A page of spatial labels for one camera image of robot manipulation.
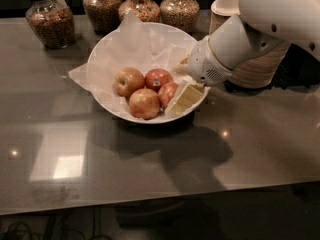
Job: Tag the left yellow-red apple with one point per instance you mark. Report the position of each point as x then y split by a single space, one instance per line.
127 81

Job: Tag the red apple with sticker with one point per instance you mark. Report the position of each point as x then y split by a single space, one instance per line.
156 78

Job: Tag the white paper liner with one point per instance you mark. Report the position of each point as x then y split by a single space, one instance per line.
142 45

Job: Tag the white bowl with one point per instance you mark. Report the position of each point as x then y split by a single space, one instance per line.
116 105

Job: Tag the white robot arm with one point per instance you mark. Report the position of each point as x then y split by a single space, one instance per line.
260 26

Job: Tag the yellow-red apple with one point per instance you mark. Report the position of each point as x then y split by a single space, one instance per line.
127 81
144 103

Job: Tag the left glass cereal jar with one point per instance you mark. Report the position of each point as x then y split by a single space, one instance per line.
52 22

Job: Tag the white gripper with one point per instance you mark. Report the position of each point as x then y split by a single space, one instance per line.
204 64

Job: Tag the glass cereal jar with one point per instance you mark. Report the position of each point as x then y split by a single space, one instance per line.
102 14
145 10
52 22
182 14

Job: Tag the right red apple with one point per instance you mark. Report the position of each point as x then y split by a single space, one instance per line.
166 93

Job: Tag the front yellow-red apple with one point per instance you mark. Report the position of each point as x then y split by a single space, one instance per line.
144 103

